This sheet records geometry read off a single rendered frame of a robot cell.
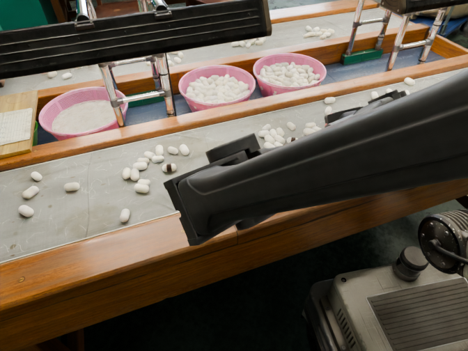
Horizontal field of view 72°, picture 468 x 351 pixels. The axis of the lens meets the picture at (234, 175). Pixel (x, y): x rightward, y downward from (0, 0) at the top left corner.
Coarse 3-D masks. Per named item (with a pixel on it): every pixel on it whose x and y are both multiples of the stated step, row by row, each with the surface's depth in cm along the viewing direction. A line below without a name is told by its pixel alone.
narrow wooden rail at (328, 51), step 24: (288, 48) 132; (312, 48) 132; (336, 48) 136; (360, 48) 140; (384, 48) 145; (408, 48) 150; (144, 72) 118; (216, 72) 124; (48, 96) 108; (72, 96) 111
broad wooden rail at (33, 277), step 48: (432, 192) 88; (96, 240) 67; (144, 240) 67; (240, 240) 70; (288, 240) 78; (0, 288) 60; (48, 288) 60; (96, 288) 63; (144, 288) 70; (192, 288) 77; (0, 336) 63; (48, 336) 69
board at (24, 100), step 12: (0, 96) 106; (12, 96) 105; (24, 96) 105; (36, 96) 105; (0, 108) 101; (12, 108) 100; (24, 108) 100; (36, 108) 102; (12, 144) 88; (24, 144) 88; (0, 156) 85
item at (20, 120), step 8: (8, 112) 99; (16, 112) 98; (24, 112) 98; (0, 120) 95; (8, 120) 95; (16, 120) 95; (24, 120) 95; (0, 128) 93; (8, 128) 93; (16, 128) 93; (24, 128) 93; (0, 136) 90; (8, 136) 90; (16, 136) 90; (24, 136) 90; (0, 144) 88
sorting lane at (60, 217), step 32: (352, 96) 110; (224, 128) 98; (256, 128) 98; (288, 128) 98; (64, 160) 88; (96, 160) 88; (128, 160) 88; (192, 160) 88; (0, 192) 80; (64, 192) 80; (96, 192) 80; (128, 192) 80; (160, 192) 80; (0, 224) 73; (32, 224) 73; (64, 224) 73; (96, 224) 73; (128, 224) 73; (0, 256) 67
